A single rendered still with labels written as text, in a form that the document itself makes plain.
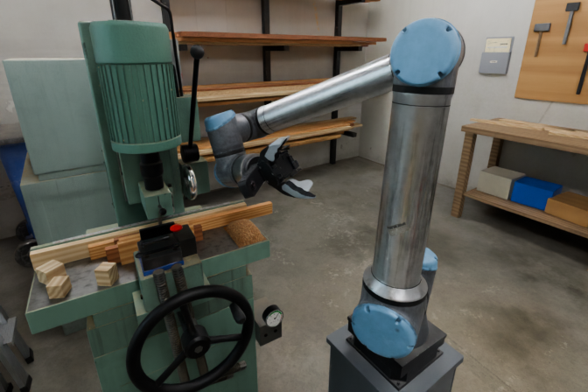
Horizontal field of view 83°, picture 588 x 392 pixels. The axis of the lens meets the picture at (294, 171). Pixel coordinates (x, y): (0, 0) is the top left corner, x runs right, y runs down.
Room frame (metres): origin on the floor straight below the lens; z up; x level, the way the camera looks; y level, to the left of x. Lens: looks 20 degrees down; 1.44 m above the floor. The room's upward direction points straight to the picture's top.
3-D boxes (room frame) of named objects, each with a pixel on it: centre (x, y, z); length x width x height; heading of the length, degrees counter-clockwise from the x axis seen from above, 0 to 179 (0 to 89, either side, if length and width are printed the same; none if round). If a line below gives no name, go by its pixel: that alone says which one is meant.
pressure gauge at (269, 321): (0.83, 0.07, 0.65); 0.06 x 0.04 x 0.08; 121
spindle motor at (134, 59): (0.88, 0.40, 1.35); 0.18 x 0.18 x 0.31
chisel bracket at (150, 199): (0.90, 0.41, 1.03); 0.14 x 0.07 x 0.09; 31
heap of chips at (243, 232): (0.93, 0.16, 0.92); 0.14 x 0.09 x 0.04; 31
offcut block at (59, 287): (0.65, 0.55, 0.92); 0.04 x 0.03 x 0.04; 8
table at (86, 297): (0.78, 0.36, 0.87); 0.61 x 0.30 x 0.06; 121
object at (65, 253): (0.89, 0.43, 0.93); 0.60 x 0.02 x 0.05; 121
